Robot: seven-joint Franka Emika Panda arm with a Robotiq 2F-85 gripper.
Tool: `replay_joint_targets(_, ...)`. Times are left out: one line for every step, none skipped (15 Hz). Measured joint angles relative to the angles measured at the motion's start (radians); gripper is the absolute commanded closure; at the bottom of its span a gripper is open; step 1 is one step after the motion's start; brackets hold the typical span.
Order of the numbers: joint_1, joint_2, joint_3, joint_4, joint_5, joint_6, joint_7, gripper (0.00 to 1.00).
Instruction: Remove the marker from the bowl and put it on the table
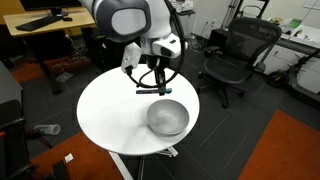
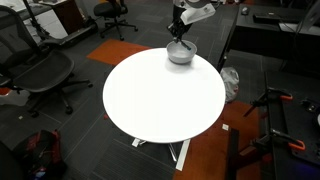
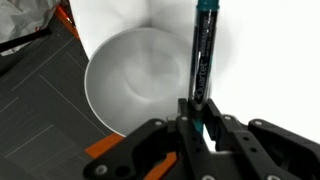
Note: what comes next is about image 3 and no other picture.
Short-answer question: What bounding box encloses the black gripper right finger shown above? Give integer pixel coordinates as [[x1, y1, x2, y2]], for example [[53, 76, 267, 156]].
[[203, 98, 320, 180]]

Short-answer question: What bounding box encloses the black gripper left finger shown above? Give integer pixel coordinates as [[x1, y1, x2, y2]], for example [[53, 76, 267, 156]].
[[83, 98, 221, 180]]

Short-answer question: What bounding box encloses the teal and black marker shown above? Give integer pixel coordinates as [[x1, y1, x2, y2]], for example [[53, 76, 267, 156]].
[[187, 0, 222, 134]]

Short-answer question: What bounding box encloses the white round bowl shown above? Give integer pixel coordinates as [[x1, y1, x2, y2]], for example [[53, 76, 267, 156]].
[[83, 27, 214, 138]]

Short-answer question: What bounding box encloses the orange table base leg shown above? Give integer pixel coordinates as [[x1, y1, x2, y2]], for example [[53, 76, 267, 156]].
[[54, 4, 82, 41], [84, 133, 178, 180]]

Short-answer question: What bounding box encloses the thin black rod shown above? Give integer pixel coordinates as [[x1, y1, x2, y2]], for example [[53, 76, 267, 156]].
[[0, 28, 53, 54]]

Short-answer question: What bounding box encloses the crumpled white sheet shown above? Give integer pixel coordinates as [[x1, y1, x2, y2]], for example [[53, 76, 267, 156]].
[[0, 0, 63, 56]]

